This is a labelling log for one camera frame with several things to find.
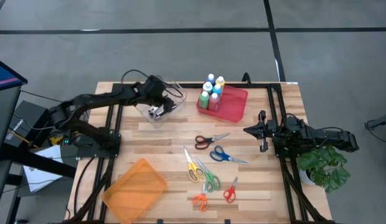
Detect small red-handled scissors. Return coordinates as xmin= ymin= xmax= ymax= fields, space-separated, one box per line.
xmin=223 ymin=176 xmax=239 ymax=203

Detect black box white print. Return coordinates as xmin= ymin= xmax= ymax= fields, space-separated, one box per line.
xmin=4 ymin=100 xmax=57 ymax=149

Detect green potted plant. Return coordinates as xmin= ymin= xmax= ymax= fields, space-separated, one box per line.
xmin=297 ymin=144 xmax=352 ymax=194

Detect green paint bottle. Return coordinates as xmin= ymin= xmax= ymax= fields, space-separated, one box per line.
xmin=199 ymin=90 xmax=210 ymax=110

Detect orange translucent plastic bin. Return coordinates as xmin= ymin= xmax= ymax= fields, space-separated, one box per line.
xmin=102 ymin=158 xmax=168 ymax=224

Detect black stand beam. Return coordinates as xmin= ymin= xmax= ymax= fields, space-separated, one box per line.
xmin=0 ymin=144 xmax=77 ymax=180

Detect orange-handled scissors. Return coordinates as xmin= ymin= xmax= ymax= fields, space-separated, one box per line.
xmin=192 ymin=183 xmax=210 ymax=213

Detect black-framed monitor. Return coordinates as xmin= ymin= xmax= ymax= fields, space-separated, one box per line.
xmin=0 ymin=57 xmax=28 ymax=159

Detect white plant pot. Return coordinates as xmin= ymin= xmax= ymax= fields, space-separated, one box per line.
xmin=298 ymin=169 xmax=317 ymax=187

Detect pink paint bottle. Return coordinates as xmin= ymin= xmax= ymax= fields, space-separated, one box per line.
xmin=208 ymin=92 xmax=220 ymax=112

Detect clear plastic bin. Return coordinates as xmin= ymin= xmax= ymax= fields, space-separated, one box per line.
xmin=133 ymin=77 xmax=187 ymax=128

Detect thick black cable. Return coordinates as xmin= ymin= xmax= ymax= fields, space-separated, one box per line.
xmin=73 ymin=157 xmax=99 ymax=218

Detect looped black floor cable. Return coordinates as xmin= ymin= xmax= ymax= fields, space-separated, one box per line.
xmin=364 ymin=119 xmax=386 ymax=147

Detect white paper sheet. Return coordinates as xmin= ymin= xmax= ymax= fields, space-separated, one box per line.
xmin=23 ymin=144 xmax=65 ymax=193

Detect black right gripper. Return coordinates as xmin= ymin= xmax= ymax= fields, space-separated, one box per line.
xmin=243 ymin=110 xmax=278 ymax=154

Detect blue-handled scissors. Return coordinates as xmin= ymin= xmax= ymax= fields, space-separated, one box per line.
xmin=209 ymin=145 xmax=249 ymax=165

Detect maroon-handled scissors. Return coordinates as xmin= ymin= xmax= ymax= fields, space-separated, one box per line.
xmin=194 ymin=133 xmax=230 ymax=151

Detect thin black floor cable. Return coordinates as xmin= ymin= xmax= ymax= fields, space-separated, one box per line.
xmin=20 ymin=89 xmax=63 ymax=103

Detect black stand foot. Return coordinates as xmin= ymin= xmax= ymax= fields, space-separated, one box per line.
xmin=364 ymin=111 xmax=386 ymax=131

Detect yellow-handled scissors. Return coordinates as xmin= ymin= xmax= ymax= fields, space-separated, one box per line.
xmin=183 ymin=146 xmax=205 ymax=184

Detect green-handled scissors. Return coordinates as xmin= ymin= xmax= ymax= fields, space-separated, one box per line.
xmin=194 ymin=155 xmax=223 ymax=193

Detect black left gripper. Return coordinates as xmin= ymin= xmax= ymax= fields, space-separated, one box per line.
xmin=142 ymin=74 xmax=179 ymax=117

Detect red translucent plastic bin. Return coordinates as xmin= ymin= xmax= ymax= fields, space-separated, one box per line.
xmin=195 ymin=84 xmax=249 ymax=124

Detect black aluminium table frame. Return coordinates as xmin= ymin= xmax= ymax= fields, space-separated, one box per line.
xmin=64 ymin=81 xmax=337 ymax=224

